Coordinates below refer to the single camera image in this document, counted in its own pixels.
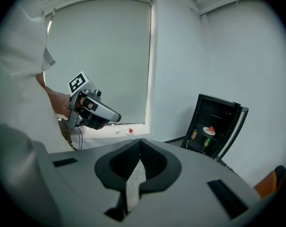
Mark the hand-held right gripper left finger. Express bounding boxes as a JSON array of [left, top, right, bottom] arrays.
[[33, 138, 144, 227]]

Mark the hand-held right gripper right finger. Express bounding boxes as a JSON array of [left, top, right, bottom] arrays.
[[139, 138, 262, 227]]

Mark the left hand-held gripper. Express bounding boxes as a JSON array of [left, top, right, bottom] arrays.
[[67, 70, 122, 131]]

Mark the white round plate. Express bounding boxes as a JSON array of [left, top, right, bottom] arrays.
[[202, 126, 217, 136]]

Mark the black mini fridge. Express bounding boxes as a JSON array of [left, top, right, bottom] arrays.
[[180, 93, 250, 162]]

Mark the person's left forearm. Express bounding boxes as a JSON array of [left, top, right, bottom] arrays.
[[35, 71, 72, 118]]

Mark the person's left hand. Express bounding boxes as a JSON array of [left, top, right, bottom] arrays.
[[78, 97, 95, 110]]

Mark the white windowsill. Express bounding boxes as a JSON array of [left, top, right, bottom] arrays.
[[81, 122, 156, 148]]

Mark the dark wicker basket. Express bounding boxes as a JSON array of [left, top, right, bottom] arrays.
[[58, 118, 80, 143]]

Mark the grey roller blind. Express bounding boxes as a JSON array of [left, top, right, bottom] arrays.
[[43, 0, 152, 125]]

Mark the orange sofa chair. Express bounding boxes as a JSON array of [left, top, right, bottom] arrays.
[[253, 165, 286, 200]]

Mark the white charger cable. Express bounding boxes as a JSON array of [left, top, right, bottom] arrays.
[[111, 122, 127, 134]]

